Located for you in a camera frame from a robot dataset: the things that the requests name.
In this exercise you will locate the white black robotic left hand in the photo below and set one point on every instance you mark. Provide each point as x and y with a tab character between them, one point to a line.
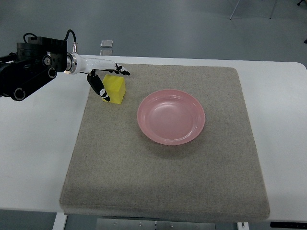
77	64

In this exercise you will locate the white table leg frame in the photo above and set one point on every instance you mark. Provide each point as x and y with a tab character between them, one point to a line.
60	221

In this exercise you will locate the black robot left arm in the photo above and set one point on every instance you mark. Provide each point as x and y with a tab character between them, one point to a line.
35	63

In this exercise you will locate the clear plastic box on floor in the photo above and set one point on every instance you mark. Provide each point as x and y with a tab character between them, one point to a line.
106	44

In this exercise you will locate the yellow foam block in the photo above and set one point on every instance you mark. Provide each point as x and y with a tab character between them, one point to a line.
115	87

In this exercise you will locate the pink plate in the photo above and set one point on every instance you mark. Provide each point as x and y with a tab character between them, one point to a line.
171	117

